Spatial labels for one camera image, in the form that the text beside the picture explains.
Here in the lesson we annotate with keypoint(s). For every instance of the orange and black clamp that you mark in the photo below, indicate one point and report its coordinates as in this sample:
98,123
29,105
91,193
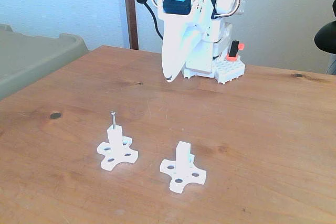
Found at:
235,48

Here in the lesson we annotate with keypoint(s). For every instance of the olive plastic bin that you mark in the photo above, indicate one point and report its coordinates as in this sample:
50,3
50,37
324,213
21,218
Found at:
31,56

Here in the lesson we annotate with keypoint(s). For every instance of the person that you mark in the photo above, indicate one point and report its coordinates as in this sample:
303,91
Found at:
325,37

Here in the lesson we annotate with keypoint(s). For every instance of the white cross-base post stand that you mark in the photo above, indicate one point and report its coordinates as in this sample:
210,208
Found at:
115,136
183,155

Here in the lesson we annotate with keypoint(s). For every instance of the silver metal screw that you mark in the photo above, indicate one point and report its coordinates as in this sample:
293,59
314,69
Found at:
113,120

